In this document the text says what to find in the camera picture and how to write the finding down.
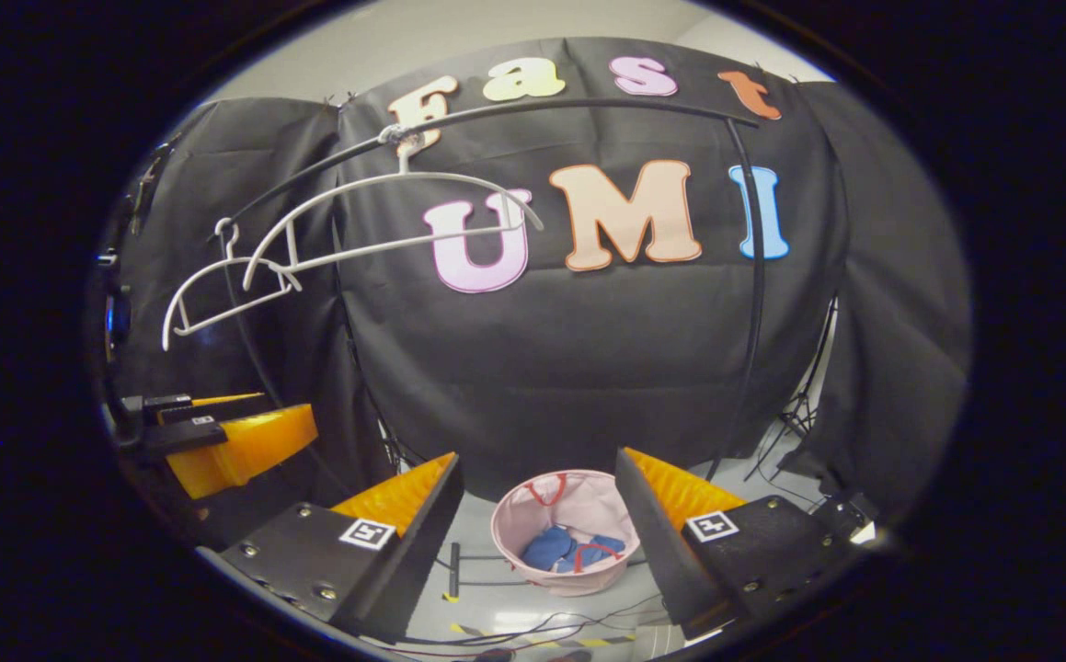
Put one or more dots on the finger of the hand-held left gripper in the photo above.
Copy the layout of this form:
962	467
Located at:
238	446
192	409

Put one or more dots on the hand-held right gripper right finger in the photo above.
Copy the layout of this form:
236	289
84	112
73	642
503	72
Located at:
652	552

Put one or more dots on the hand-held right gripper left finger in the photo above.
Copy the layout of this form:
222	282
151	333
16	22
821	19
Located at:
422	561

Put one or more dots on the white plastic hanger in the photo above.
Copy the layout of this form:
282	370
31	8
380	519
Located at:
229	310
404	248

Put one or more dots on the black clothes rack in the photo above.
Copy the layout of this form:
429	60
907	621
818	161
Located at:
759	276

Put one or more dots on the black equipment box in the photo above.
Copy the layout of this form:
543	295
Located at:
834	510

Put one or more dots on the black backdrop cloth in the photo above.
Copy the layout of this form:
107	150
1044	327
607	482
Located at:
588	368

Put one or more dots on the black tripod stand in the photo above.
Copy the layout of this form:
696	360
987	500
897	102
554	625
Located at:
799	414

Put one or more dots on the white paper sheets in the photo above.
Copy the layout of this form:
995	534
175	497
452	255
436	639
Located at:
865	531

